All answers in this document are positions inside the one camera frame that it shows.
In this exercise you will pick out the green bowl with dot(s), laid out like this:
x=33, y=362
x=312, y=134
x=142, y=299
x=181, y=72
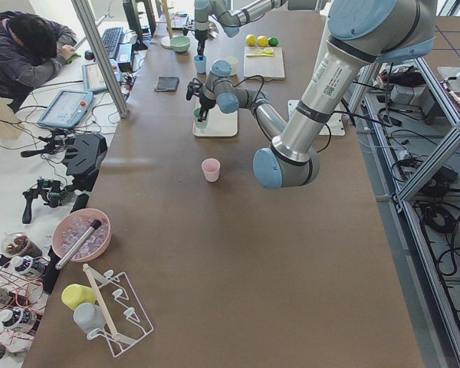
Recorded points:
x=180, y=43

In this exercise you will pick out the pale yellow plastic cup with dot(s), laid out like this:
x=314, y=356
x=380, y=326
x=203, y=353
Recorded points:
x=233, y=63

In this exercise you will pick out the blue plastic cup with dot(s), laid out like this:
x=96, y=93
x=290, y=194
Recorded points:
x=200, y=66

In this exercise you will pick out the metal rod black tip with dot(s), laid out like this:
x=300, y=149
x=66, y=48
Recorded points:
x=76, y=245

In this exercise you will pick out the grey cup on rack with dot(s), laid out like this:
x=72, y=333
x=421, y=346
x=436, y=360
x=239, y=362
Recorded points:
x=89, y=317

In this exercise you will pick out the wooden cutting board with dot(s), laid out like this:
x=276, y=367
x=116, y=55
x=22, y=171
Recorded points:
x=267, y=67

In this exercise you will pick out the grey folded cloth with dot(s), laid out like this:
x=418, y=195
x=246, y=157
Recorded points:
x=166, y=84

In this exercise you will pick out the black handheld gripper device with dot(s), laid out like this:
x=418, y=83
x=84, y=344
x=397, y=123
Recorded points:
x=52, y=191

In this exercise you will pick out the yellow cup on rack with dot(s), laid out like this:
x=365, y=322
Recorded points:
x=75, y=294

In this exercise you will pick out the cream rabbit serving tray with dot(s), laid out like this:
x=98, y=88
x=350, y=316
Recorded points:
x=216, y=125

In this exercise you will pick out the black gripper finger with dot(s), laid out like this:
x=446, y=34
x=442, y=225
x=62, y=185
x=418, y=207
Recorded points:
x=201, y=55
x=203, y=113

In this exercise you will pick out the pink plastic cup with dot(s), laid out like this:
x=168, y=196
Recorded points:
x=211, y=169

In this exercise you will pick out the green plastic cup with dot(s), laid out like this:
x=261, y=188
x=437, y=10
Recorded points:
x=198, y=125

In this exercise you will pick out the aluminium profile post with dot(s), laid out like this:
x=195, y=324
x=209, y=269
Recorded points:
x=86, y=18

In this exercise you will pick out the teach pendant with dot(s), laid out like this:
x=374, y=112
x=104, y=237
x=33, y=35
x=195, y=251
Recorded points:
x=93, y=79
x=67, y=109

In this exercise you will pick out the lower whole lemon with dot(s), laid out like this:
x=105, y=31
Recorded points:
x=250, y=40

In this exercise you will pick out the far teach pendant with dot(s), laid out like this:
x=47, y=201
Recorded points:
x=93, y=79

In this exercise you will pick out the seated person dark jacket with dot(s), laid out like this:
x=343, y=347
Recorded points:
x=33, y=51

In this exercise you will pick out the near teach pendant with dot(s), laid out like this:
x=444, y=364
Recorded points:
x=67, y=109

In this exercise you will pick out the whole lemon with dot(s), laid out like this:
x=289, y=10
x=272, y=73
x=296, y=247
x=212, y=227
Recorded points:
x=262, y=41
x=250, y=40

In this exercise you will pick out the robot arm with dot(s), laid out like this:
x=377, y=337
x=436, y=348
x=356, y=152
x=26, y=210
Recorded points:
x=357, y=33
x=232, y=20

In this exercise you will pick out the upper whole lemon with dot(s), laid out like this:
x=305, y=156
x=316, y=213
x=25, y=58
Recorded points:
x=262, y=41

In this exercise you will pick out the yellow plastic knife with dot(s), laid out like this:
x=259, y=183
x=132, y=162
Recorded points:
x=254, y=55

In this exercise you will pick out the white wire cup rack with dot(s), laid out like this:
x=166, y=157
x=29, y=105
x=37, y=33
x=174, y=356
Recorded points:
x=126, y=321

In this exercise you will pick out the black stand device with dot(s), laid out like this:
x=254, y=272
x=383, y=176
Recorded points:
x=83, y=159

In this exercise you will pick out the wooden stand with base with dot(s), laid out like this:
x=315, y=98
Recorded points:
x=166, y=41

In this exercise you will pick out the pink bowl with ice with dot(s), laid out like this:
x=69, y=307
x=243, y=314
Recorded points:
x=79, y=223

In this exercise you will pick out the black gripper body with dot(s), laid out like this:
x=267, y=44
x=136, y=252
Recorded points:
x=201, y=39
x=207, y=100

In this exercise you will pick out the black keyboard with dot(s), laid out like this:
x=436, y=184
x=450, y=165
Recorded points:
x=111, y=39

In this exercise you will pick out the green lime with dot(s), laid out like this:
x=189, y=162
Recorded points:
x=273, y=42

